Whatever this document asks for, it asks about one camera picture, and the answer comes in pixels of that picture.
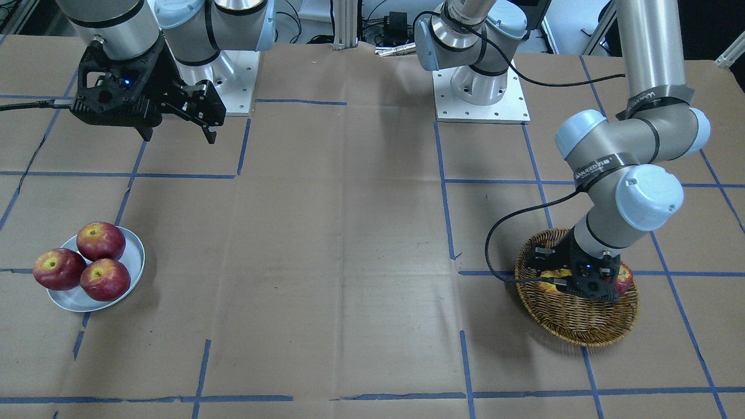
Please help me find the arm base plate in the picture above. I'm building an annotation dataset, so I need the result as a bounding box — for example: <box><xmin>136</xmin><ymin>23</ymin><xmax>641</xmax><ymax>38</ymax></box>
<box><xmin>176</xmin><ymin>51</ymin><xmax>261</xmax><ymax>116</ymax></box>
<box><xmin>432</xmin><ymin>66</ymin><xmax>531</xmax><ymax>124</ymax></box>

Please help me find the red apple on plate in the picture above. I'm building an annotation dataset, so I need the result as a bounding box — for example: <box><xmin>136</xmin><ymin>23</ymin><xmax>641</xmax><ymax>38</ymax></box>
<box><xmin>32</xmin><ymin>248</ymin><xmax>86</xmax><ymax>291</ymax></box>
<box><xmin>76</xmin><ymin>222</ymin><xmax>126</xmax><ymax>261</ymax></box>
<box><xmin>80</xmin><ymin>259</ymin><xmax>131</xmax><ymax>301</ymax></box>

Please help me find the dark red apple in basket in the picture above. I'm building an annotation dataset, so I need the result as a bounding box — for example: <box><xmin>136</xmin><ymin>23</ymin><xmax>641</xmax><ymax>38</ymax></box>
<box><xmin>614</xmin><ymin>262</ymin><xmax>634</xmax><ymax>297</ymax></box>

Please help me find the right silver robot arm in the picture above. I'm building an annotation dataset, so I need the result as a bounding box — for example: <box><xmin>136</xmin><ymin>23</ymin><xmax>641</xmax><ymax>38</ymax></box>
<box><xmin>58</xmin><ymin>1</ymin><xmax>275</xmax><ymax>144</ymax></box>

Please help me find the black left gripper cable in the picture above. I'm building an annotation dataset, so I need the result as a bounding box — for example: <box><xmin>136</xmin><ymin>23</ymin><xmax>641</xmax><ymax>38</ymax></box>
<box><xmin>413</xmin><ymin>10</ymin><xmax>626</xmax><ymax>284</ymax></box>

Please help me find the yellow red striped apple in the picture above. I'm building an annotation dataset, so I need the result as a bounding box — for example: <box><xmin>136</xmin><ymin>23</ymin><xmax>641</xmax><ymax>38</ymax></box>
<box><xmin>537</xmin><ymin>268</ymin><xmax>572</xmax><ymax>295</ymax></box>

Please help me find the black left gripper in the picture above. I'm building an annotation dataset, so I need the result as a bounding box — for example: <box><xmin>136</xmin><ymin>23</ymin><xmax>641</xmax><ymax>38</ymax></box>
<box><xmin>527</xmin><ymin>236</ymin><xmax>623</xmax><ymax>301</ymax></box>

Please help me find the red apple on plate front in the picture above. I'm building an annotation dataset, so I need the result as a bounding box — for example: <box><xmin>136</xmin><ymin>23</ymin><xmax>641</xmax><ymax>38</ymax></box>
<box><xmin>80</xmin><ymin>259</ymin><xmax>131</xmax><ymax>301</ymax></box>

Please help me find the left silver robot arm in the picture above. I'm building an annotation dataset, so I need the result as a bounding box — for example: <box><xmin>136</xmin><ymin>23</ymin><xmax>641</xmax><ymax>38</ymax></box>
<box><xmin>413</xmin><ymin>1</ymin><xmax>711</xmax><ymax>302</ymax></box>

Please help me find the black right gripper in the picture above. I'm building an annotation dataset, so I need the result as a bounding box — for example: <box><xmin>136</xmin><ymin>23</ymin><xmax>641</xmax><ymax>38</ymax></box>
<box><xmin>70</xmin><ymin>34</ymin><xmax>226</xmax><ymax>145</ymax></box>

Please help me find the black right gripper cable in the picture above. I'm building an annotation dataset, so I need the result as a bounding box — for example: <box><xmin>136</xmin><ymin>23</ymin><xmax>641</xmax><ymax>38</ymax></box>
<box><xmin>0</xmin><ymin>100</ymin><xmax>73</xmax><ymax>113</ymax></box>

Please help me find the brown wicker basket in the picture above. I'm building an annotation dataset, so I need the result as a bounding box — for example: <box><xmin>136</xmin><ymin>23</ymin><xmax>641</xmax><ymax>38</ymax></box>
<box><xmin>515</xmin><ymin>228</ymin><xmax>640</xmax><ymax>347</ymax></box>

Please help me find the red apple on plate back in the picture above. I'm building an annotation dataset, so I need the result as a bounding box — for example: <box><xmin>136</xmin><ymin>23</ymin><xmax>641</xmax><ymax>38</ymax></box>
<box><xmin>76</xmin><ymin>222</ymin><xmax>126</xmax><ymax>261</ymax></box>

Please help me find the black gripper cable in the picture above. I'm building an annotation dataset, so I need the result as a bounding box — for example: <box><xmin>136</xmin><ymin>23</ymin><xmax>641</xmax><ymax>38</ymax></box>
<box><xmin>0</xmin><ymin>100</ymin><xmax>73</xmax><ymax>113</ymax></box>
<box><xmin>413</xmin><ymin>10</ymin><xmax>626</xmax><ymax>284</ymax></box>

